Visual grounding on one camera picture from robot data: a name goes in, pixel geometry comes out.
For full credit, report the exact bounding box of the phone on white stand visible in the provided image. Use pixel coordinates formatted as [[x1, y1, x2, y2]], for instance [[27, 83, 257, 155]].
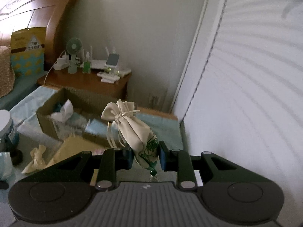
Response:
[[106, 53, 120, 72]]

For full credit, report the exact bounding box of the white cloth bag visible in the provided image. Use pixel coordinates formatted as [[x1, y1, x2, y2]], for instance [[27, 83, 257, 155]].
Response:
[[50, 99, 73, 122]]

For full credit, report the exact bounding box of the white router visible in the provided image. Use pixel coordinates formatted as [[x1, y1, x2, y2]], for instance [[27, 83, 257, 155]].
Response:
[[89, 58, 132, 78]]

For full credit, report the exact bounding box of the beige crumpled tissue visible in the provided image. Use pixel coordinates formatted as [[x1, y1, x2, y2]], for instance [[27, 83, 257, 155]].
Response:
[[22, 145, 47, 174]]

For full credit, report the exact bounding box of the stack of blue face masks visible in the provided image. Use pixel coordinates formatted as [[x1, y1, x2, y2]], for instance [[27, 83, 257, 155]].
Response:
[[85, 119, 108, 137]]

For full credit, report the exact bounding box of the green small bottle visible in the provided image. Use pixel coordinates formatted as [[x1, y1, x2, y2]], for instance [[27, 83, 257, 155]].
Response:
[[82, 52, 91, 74]]

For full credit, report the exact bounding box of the white louvered shutter door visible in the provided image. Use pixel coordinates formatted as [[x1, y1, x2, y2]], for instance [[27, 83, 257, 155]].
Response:
[[170, 0, 303, 185]]

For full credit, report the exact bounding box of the small green desk fan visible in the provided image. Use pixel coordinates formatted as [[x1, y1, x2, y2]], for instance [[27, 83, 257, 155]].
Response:
[[66, 37, 82, 74]]

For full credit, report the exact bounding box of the grey teal blanket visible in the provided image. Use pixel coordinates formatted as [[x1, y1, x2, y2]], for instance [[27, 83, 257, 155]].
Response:
[[0, 86, 184, 218]]

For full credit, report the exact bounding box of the wooden headboard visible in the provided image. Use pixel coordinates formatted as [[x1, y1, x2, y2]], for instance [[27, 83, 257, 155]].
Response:
[[0, 0, 77, 67]]

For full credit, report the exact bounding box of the yellow blue package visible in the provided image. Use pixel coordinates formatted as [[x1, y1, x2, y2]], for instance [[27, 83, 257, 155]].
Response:
[[10, 27, 46, 78]]

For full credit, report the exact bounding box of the open brown cardboard box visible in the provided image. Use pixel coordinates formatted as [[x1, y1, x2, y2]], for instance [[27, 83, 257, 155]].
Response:
[[36, 88, 117, 147]]

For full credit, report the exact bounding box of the tan paper tissue pack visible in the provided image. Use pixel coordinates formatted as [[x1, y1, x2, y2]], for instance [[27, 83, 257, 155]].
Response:
[[46, 136, 107, 167]]

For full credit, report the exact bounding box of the clear jar white lid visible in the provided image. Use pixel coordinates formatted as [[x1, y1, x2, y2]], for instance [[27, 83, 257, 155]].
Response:
[[1, 110, 19, 152]]

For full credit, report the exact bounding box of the cream drawstring pouch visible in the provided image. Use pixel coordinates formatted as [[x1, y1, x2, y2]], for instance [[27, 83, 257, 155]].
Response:
[[101, 100, 159, 177]]

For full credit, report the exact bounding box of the wooden nightstand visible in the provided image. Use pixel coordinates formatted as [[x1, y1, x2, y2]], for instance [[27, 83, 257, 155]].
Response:
[[37, 68, 131, 100]]

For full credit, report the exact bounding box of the white power strip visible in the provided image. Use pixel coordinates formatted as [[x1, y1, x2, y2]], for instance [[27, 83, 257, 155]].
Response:
[[53, 53, 69, 71]]

